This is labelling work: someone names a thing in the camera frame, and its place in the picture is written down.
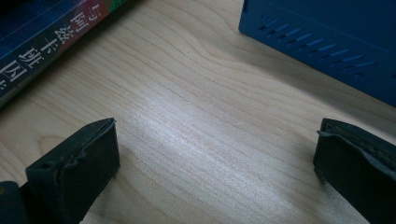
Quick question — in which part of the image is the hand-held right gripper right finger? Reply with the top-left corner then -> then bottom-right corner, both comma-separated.
313,118 -> 396,224

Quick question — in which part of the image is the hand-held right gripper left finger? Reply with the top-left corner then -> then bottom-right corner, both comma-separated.
25,117 -> 121,224

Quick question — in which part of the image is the teal paperback book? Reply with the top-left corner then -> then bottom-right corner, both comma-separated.
0,0 -> 131,108

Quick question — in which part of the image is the blue plastic file rack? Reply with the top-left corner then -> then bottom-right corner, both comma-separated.
238,0 -> 396,108

